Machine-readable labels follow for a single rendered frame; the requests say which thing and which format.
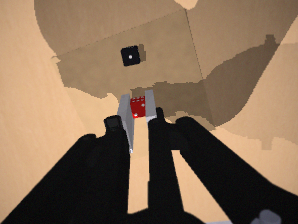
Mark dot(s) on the black die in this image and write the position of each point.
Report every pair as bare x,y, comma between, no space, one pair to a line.
130,55

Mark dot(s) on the red die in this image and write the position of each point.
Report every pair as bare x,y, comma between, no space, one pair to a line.
138,107

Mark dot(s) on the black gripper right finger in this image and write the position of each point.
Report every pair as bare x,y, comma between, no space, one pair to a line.
244,195

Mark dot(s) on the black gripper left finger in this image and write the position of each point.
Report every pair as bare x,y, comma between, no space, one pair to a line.
60,197

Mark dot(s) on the tan square mat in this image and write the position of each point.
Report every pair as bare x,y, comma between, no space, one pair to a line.
95,77

